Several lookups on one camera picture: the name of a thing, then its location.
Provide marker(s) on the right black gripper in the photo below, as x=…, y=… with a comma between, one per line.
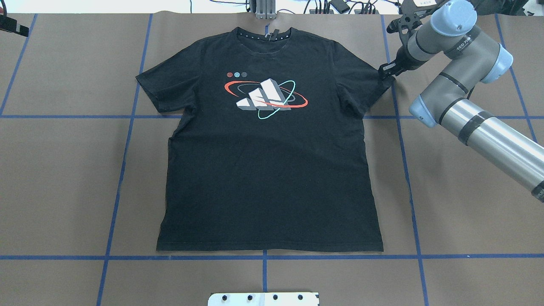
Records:
x=400, y=59

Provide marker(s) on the black graphic t-shirt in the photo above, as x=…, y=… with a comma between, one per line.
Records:
x=270, y=150

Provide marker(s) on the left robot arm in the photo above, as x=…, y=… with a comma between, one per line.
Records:
x=10, y=25

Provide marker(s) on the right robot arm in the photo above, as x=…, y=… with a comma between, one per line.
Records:
x=430, y=27

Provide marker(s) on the black power strip with cables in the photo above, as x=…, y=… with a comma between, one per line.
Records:
x=325, y=7

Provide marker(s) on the aluminium frame post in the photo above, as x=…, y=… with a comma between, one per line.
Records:
x=264, y=9

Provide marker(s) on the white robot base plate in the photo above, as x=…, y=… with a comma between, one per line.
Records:
x=264, y=299

